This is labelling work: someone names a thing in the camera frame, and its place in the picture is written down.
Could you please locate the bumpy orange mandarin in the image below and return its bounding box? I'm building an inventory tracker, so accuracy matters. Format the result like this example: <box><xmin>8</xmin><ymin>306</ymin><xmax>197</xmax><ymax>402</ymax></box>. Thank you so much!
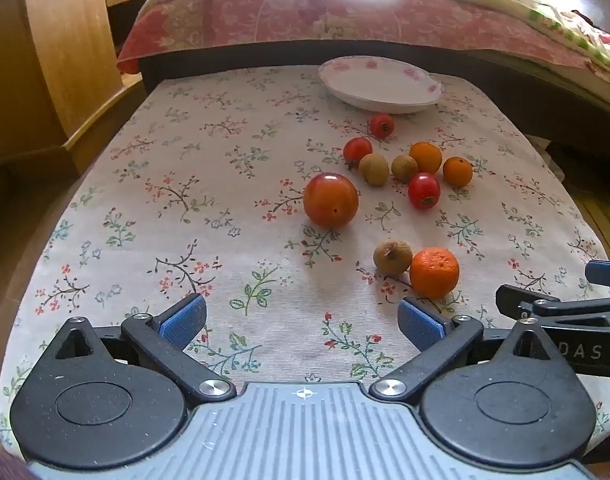
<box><xmin>409</xmin><ymin>247</ymin><xmax>460</xmax><ymax>299</ymax></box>

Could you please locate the brown longan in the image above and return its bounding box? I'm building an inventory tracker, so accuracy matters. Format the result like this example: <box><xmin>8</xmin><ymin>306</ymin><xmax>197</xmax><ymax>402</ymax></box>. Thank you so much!
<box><xmin>373</xmin><ymin>240</ymin><xmax>412</xmax><ymax>276</ymax></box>
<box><xmin>359</xmin><ymin>153</ymin><xmax>390</xmax><ymax>186</ymax></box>
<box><xmin>390</xmin><ymin>154</ymin><xmax>419</xmax><ymax>183</ymax></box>

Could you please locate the small orange mandarin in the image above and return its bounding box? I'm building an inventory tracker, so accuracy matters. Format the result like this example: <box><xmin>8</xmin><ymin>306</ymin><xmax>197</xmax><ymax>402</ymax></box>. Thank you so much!
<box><xmin>442</xmin><ymin>156</ymin><xmax>473</xmax><ymax>188</ymax></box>

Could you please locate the red cherry tomato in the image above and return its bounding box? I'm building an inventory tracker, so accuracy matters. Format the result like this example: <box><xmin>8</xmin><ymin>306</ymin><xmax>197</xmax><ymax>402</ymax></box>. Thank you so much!
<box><xmin>408</xmin><ymin>172</ymin><xmax>442</xmax><ymax>210</ymax></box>
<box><xmin>369</xmin><ymin>114</ymin><xmax>395</xmax><ymax>140</ymax></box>
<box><xmin>343</xmin><ymin>136</ymin><xmax>373</xmax><ymax>167</ymax></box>

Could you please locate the smooth orange tomato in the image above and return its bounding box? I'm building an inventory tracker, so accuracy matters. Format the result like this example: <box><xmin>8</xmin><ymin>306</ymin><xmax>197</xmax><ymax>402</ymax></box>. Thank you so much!
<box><xmin>409</xmin><ymin>142</ymin><xmax>442</xmax><ymax>174</ymax></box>

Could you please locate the large red tomato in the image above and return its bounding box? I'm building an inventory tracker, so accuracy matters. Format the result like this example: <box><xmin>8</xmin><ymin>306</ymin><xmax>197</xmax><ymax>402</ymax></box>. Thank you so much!
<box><xmin>303</xmin><ymin>172</ymin><xmax>359</xmax><ymax>229</ymax></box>

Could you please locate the floral white tablecloth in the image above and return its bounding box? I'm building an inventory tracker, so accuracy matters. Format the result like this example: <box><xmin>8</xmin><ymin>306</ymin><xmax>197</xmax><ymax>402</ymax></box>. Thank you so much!
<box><xmin>0</xmin><ymin>66</ymin><xmax>608</xmax><ymax>448</ymax></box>

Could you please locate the white floral plate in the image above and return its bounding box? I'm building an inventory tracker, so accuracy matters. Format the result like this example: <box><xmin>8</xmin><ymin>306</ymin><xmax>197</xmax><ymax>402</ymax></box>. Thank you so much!
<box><xmin>318</xmin><ymin>55</ymin><xmax>444</xmax><ymax>115</ymax></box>

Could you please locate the wooden cabinet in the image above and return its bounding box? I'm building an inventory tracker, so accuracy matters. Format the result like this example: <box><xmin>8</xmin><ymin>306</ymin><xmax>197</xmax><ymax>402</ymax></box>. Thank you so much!
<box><xmin>0</xmin><ymin>0</ymin><xmax>145</xmax><ymax>174</ymax></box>

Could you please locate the pink floral bedspread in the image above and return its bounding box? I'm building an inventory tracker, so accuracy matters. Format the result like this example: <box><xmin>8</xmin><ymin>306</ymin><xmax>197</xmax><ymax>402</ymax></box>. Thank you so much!
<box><xmin>117</xmin><ymin>0</ymin><xmax>610</xmax><ymax>82</ymax></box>

